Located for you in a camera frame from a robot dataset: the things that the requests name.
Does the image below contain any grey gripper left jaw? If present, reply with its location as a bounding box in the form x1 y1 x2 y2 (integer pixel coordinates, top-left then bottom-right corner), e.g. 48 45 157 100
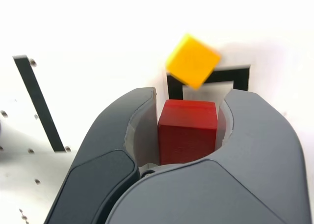
45 86 161 224

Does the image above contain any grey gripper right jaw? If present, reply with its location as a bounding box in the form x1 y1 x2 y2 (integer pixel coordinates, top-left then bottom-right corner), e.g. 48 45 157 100
105 90 307 224

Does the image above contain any red cube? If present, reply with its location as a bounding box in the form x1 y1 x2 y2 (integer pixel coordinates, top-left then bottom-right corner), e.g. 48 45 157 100
157 99 219 165

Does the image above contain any yellow cube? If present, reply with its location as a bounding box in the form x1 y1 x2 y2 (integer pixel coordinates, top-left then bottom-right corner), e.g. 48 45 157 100
165 32 221 90

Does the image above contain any black tape square outline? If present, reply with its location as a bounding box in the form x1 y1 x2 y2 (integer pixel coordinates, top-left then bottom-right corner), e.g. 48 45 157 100
166 64 252 101

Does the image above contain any black tape strip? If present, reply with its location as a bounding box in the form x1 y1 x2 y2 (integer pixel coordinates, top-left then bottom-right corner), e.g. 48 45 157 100
12 54 65 153

